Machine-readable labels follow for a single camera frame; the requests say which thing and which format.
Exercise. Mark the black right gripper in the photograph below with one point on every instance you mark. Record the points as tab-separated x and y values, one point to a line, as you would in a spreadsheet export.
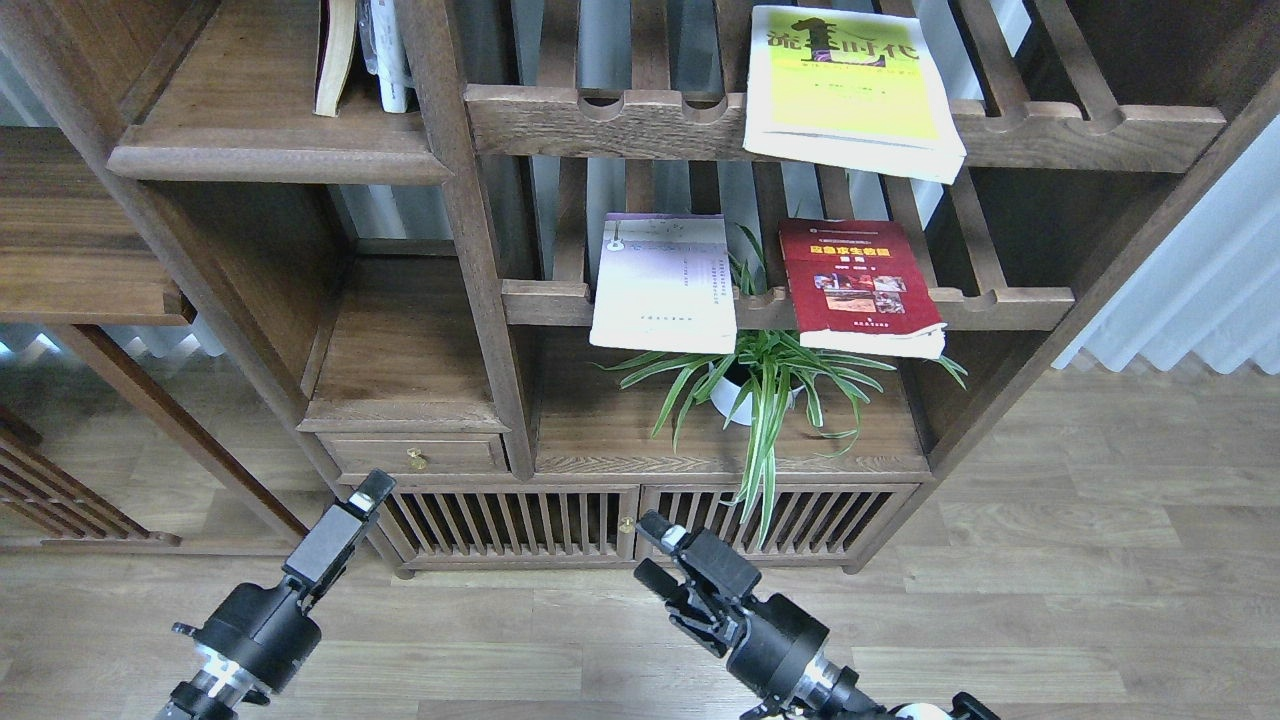
773	647

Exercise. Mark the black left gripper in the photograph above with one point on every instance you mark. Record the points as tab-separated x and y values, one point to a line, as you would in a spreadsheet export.
258	638

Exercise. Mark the red cover book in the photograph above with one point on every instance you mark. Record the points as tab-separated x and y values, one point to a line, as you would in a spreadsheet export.
856	288

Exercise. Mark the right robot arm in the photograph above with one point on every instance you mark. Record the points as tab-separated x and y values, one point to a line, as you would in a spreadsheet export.
848	702

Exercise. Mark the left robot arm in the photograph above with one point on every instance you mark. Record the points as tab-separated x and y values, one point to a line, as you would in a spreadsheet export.
257	638

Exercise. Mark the brass drawer knob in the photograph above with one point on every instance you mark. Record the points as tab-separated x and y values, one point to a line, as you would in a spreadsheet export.
416	460

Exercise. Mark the green spider plant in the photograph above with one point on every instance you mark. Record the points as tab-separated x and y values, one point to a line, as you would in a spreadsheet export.
854	376

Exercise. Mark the pale lavender cover book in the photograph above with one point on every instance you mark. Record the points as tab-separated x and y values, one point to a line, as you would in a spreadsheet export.
664	284

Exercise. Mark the dark wooden bookshelf unit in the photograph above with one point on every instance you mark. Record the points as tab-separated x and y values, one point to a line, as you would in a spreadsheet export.
420	281

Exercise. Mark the yellow green cover book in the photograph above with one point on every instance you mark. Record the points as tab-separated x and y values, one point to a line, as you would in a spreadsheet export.
848	89

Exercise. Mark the upright white book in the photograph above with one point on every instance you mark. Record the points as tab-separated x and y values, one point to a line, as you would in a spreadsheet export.
384	54

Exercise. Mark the upright cream paged book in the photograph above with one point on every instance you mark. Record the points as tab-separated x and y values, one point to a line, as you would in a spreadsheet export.
335	48

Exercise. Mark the white pleated curtain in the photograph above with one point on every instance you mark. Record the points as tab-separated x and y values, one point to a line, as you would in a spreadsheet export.
1210	290

